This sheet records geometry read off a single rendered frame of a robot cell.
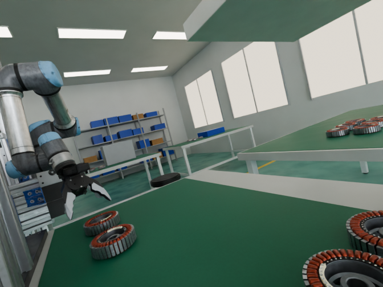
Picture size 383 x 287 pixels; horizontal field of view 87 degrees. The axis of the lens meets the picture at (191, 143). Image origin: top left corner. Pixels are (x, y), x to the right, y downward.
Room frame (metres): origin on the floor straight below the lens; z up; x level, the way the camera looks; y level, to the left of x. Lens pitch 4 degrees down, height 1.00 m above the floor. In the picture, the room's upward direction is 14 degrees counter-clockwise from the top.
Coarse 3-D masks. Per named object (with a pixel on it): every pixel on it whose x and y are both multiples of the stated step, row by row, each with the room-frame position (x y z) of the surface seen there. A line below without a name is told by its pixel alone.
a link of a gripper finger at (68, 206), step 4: (68, 192) 0.67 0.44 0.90; (68, 196) 0.67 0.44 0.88; (72, 196) 0.67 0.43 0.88; (68, 200) 0.66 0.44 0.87; (72, 200) 0.66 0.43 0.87; (64, 204) 0.65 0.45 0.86; (68, 204) 0.65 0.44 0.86; (72, 204) 0.65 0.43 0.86; (64, 208) 0.65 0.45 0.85; (68, 208) 0.64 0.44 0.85; (64, 212) 0.67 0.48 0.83; (68, 212) 0.64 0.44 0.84; (72, 212) 0.64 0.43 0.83; (68, 216) 0.63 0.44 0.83
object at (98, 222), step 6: (96, 216) 0.69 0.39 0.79; (102, 216) 0.70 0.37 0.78; (108, 216) 0.66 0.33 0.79; (114, 216) 0.65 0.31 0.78; (90, 222) 0.65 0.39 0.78; (96, 222) 0.68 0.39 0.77; (102, 222) 0.63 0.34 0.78; (108, 222) 0.63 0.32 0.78; (114, 222) 0.64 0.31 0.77; (84, 228) 0.63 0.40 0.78; (90, 228) 0.61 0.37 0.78; (96, 228) 0.61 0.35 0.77; (102, 228) 0.62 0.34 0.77; (108, 228) 0.62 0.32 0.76; (90, 234) 0.61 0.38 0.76; (96, 234) 0.61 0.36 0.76
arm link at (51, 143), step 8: (40, 136) 0.77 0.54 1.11; (48, 136) 0.77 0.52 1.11; (56, 136) 0.79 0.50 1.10; (40, 144) 0.76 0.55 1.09; (48, 144) 0.75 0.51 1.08; (56, 144) 0.76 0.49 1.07; (64, 144) 0.79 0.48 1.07; (48, 152) 0.74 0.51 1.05; (56, 152) 0.74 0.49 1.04; (48, 160) 0.74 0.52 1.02
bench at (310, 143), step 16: (352, 112) 2.08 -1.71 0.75; (368, 112) 1.79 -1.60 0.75; (304, 128) 1.82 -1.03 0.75; (320, 128) 1.58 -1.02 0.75; (272, 144) 1.42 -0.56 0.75; (288, 144) 1.28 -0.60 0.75; (304, 144) 1.16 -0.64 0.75; (320, 144) 1.06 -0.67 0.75; (336, 144) 0.97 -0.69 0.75; (352, 144) 0.90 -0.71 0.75; (368, 144) 0.84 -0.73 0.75; (240, 160) 1.41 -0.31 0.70; (256, 160) 1.28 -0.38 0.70; (272, 160) 1.18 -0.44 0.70; (288, 160) 1.09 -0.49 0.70; (304, 160) 1.01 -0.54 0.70; (320, 160) 0.94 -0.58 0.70; (336, 160) 0.88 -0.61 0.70; (352, 160) 0.83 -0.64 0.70; (368, 160) 0.78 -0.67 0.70
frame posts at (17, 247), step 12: (0, 168) 0.48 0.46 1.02; (0, 180) 0.46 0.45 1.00; (0, 192) 0.46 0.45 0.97; (0, 204) 0.46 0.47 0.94; (12, 204) 0.48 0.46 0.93; (0, 216) 0.40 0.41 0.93; (12, 216) 0.46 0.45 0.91; (12, 228) 0.46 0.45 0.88; (12, 240) 0.46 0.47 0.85; (24, 240) 0.48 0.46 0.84; (12, 252) 0.40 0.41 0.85; (24, 252) 0.46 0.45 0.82; (24, 264) 0.46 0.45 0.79
